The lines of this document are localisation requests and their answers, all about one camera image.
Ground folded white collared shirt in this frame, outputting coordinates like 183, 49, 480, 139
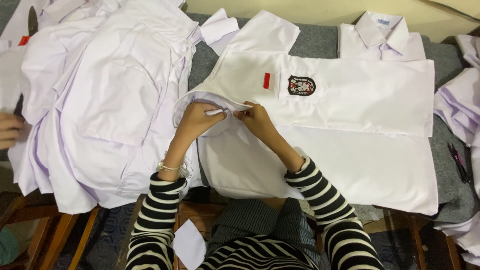
337, 11, 427, 62

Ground person's left hand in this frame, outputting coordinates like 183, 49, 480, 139
173, 101, 228, 144

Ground person's right hand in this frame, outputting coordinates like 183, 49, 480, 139
232, 101, 286, 149

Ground white fabric piece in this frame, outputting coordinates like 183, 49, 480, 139
172, 218, 208, 270

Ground wooden chair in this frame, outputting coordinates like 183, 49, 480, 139
0, 190, 100, 270

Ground heap of white shirts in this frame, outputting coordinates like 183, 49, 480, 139
433, 34, 480, 199

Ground pile of white shirts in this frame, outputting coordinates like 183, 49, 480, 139
0, 0, 241, 215

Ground black purple thread snips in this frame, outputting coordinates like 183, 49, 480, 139
447, 142, 472, 185

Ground grey striped skirt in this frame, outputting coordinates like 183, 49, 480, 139
206, 197, 320, 263

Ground grey felt table cover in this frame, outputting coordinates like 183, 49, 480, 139
0, 0, 480, 226

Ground white shirt hanging off table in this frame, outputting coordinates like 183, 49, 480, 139
434, 211, 480, 268

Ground black white striped sweater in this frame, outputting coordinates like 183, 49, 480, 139
195, 235, 319, 270

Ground beaded wrist bracelet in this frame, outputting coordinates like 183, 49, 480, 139
157, 159, 193, 179

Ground white shirt with badge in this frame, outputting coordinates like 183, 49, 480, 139
172, 10, 439, 216

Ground blue patterned floor mat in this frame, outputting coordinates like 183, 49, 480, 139
52, 202, 136, 270

